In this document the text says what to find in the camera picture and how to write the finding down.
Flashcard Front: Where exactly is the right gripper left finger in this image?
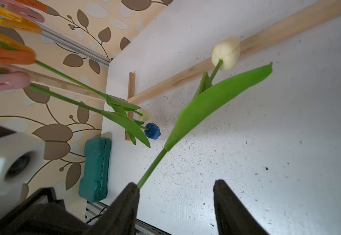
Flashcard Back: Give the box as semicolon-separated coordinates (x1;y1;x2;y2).
84;183;140;235

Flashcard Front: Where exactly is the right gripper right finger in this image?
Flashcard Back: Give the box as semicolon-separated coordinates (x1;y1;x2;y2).
213;180;267;235

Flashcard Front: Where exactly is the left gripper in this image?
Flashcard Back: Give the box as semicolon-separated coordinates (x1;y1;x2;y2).
0;187;89;235

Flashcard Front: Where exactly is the blue tulip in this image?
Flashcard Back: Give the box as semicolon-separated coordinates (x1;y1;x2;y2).
0;68;151;147

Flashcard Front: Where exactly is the white tulip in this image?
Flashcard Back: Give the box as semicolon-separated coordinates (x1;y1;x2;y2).
137;37;272;189
0;34;152;122

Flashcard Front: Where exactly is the wooden clothes rack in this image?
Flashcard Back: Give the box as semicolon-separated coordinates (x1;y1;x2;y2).
11;0;341;142

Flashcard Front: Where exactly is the green tool case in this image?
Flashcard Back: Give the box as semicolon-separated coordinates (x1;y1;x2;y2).
78;137;112;203

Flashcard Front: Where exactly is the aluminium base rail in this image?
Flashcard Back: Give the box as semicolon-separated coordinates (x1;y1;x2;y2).
85;202;168;235

